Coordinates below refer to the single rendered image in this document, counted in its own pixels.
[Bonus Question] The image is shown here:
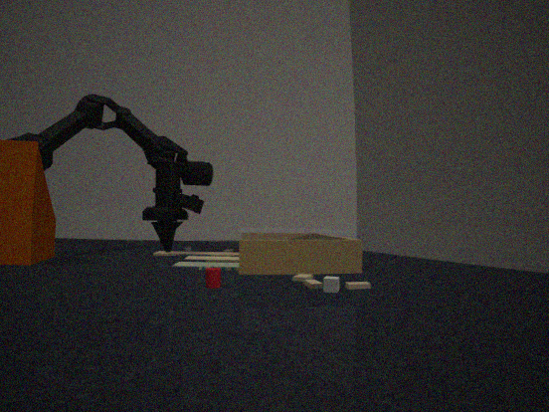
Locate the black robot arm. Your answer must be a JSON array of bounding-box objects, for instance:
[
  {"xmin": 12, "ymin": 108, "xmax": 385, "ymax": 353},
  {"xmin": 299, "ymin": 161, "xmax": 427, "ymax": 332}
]
[{"xmin": 7, "ymin": 94, "xmax": 214, "ymax": 214}]

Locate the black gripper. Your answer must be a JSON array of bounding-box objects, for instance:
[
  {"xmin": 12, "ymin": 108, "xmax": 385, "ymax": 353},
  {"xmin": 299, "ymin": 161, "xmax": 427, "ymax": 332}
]
[{"xmin": 142, "ymin": 183, "xmax": 188, "ymax": 253}]

